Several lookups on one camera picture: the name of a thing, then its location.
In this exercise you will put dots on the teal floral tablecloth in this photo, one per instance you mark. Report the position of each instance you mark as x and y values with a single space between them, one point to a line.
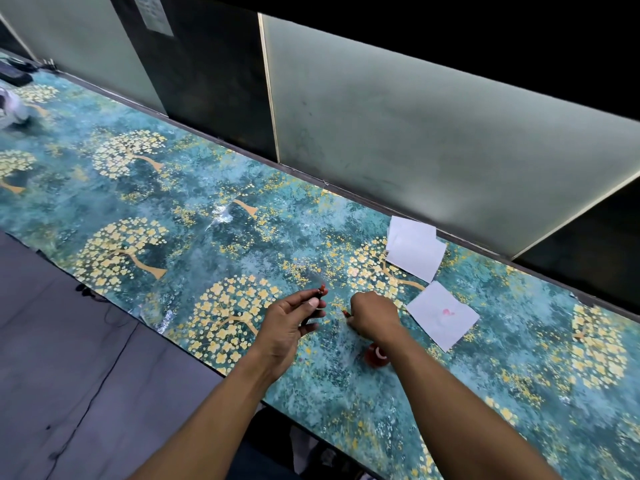
200 194

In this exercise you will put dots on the person's left thumb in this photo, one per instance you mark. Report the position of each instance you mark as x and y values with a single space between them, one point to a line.
302 299

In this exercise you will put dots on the black device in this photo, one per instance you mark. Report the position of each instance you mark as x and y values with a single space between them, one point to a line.
12 72

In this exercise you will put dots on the grey label sheet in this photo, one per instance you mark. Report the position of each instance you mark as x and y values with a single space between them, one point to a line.
152 12

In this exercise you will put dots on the person's right forearm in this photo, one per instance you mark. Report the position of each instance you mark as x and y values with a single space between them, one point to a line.
465 409

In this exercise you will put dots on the small red jar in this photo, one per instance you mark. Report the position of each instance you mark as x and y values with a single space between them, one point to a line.
375 357

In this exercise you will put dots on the person's left forearm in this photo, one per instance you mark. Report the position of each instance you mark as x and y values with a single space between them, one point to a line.
210 424

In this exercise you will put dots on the person's left hand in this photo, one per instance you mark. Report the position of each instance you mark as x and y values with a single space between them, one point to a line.
277 329

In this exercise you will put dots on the plain white paper sheet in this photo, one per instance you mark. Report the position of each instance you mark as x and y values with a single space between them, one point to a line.
417 252
400 222

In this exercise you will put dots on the black lipstick tube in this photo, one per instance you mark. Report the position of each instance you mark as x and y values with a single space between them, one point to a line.
320 294

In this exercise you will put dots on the dark partition post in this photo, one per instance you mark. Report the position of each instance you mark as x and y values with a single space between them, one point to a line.
210 79

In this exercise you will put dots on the frosted glass panel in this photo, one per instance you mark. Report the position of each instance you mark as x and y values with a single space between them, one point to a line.
425 134
75 39

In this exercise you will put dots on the white crumpled item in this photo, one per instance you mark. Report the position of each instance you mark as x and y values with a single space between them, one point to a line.
11 109

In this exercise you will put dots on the white paper with pink mark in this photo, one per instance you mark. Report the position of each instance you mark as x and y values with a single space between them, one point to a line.
442 314

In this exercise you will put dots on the person's right hand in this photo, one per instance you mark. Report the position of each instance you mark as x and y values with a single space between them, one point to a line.
377 317

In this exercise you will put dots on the person's right fingers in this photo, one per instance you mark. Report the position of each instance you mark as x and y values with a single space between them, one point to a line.
354 319

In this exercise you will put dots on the person's dark trousers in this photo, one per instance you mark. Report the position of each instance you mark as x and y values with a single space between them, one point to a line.
270 462

